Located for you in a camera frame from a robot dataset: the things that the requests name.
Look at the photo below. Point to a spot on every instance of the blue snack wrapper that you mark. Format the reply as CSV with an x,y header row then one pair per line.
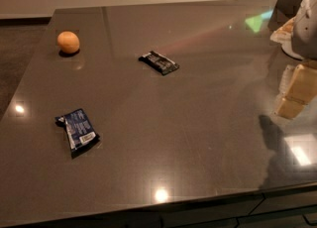
x,y
79,131

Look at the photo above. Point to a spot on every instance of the black rxbar chocolate wrapper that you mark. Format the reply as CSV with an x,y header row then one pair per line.
x,y
161,64

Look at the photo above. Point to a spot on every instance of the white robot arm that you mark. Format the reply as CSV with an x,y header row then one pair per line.
x,y
298,36

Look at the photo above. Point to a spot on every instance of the orange fruit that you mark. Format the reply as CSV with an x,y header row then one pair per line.
x,y
68,42

